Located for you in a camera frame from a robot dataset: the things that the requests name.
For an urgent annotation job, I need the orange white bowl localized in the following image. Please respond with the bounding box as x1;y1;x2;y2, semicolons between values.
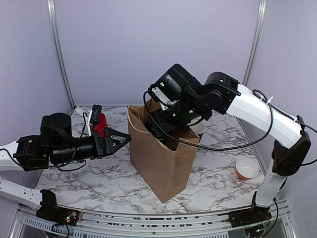
235;158;259;180

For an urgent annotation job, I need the brown paper bag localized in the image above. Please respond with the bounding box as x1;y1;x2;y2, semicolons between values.
127;105;199;203

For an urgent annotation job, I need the left aluminium frame post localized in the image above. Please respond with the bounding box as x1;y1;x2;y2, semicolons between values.
47;0;75;111

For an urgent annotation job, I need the red cylindrical holder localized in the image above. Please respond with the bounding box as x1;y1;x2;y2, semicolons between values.
94;113;107;137

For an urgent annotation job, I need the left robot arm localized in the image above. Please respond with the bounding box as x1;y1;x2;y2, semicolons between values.
0;113;132;226

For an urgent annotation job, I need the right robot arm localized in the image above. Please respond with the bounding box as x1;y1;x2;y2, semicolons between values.
147;69;311;222

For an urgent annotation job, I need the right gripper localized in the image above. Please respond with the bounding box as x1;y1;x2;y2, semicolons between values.
148;94;206;136

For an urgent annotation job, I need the front aluminium rail base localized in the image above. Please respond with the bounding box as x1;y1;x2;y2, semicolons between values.
9;200;298;238

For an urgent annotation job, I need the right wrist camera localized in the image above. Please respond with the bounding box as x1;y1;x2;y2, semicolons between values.
148;63;203;111

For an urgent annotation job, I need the aluminium frame post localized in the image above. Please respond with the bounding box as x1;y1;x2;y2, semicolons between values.
47;0;75;111
239;0;267;86

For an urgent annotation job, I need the white wrapped straw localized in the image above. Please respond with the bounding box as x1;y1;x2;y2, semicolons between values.
74;106;89;115

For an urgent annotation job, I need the right aluminium frame post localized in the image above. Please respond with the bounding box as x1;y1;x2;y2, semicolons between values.
239;0;267;86

